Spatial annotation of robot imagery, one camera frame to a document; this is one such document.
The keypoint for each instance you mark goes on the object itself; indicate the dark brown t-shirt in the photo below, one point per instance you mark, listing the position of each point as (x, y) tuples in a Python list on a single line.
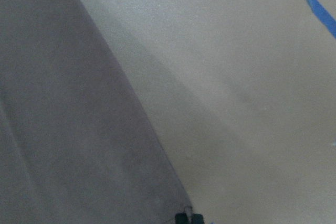
[(76, 144)]

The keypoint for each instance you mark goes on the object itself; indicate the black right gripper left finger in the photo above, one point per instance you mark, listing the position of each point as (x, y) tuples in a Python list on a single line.
[(181, 218)]

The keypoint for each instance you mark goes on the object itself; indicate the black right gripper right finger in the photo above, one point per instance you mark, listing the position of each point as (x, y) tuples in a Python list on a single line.
[(197, 219)]

